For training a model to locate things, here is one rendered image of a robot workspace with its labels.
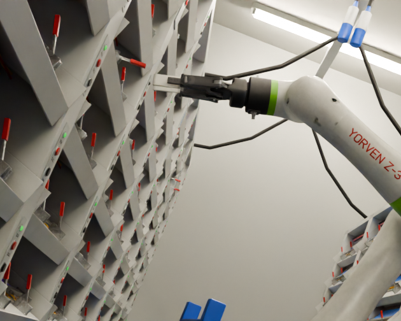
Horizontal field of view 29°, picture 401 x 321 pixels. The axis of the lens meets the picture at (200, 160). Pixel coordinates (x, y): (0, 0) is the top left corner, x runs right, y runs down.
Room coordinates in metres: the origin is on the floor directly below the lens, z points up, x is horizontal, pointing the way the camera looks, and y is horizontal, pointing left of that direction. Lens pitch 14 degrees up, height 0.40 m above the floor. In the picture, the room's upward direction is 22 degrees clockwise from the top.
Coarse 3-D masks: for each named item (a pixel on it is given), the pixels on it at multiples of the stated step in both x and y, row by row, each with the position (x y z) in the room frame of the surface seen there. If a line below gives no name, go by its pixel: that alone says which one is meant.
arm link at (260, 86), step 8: (256, 80) 1.81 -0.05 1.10; (264, 80) 1.81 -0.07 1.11; (248, 88) 1.82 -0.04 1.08; (256, 88) 1.80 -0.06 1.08; (264, 88) 1.80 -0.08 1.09; (248, 96) 1.81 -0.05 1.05; (256, 96) 1.81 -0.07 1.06; (264, 96) 1.80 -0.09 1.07; (248, 104) 1.82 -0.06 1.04; (256, 104) 1.82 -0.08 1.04; (264, 104) 1.81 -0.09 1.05; (248, 112) 1.85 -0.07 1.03; (256, 112) 1.84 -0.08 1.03; (264, 112) 1.84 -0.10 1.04
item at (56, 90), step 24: (0, 0) 0.87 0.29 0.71; (24, 0) 0.92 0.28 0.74; (0, 24) 1.11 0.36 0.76; (24, 24) 0.97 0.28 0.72; (0, 48) 1.28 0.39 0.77; (24, 48) 1.03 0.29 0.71; (48, 48) 1.19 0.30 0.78; (24, 72) 1.10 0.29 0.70; (48, 72) 1.16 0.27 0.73; (48, 96) 1.24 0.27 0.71; (72, 96) 1.37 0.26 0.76; (48, 120) 1.34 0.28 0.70
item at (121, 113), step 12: (120, 24) 1.46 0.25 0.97; (108, 60) 1.54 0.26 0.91; (108, 72) 1.60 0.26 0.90; (96, 84) 1.85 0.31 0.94; (108, 84) 1.66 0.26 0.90; (96, 96) 1.97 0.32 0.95; (108, 96) 1.73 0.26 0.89; (120, 96) 1.81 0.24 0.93; (108, 108) 1.99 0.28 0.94; (120, 108) 1.89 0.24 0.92; (132, 108) 2.07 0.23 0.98; (120, 120) 1.98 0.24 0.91
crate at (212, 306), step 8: (192, 304) 1.06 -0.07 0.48; (208, 304) 0.88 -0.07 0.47; (216, 304) 0.88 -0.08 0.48; (224, 304) 0.88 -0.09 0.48; (184, 312) 1.06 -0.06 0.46; (192, 312) 1.06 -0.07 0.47; (208, 312) 0.88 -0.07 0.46; (216, 312) 0.88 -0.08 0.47; (184, 320) 1.03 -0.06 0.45; (192, 320) 0.96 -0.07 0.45; (200, 320) 0.89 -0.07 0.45; (208, 320) 0.88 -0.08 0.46; (216, 320) 0.88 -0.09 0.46
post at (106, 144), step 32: (160, 0) 2.07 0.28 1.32; (160, 32) 2.07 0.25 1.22; (128, 64) 2.07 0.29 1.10; (128, 96) 2.07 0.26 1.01; (96, 128) 2.07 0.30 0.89; (128, 128) 2.12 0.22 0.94; (96, 160) 2.07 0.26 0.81; (64, 192) 2.07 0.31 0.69; (96, 192) 2.07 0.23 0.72; (32, 256) 2.07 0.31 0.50
